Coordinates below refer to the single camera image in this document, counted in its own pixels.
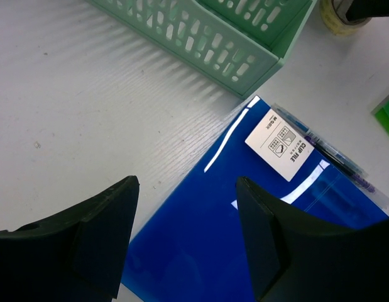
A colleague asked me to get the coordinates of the blue clip file folder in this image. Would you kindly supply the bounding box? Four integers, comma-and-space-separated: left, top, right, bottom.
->
122, 97, 389, 301

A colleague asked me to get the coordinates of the green file organizer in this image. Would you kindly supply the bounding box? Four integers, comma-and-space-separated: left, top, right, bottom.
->
93, 1, 315, 99

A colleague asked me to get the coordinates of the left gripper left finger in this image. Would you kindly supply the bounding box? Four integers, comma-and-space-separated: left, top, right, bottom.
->
0, 176, 140, 301

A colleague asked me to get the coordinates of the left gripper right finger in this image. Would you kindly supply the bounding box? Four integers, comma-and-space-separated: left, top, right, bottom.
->
236, 177, 389, 301

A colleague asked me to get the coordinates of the blue pen in package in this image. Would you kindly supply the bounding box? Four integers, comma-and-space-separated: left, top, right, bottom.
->
271, 104, 389, 216

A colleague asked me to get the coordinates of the yellowish tape roll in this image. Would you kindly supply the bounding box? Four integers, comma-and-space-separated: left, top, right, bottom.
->
319, 0, 371, 36

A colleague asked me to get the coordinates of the green clip file folder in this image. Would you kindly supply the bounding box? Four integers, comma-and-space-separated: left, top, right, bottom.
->
371, 95, 389, 136

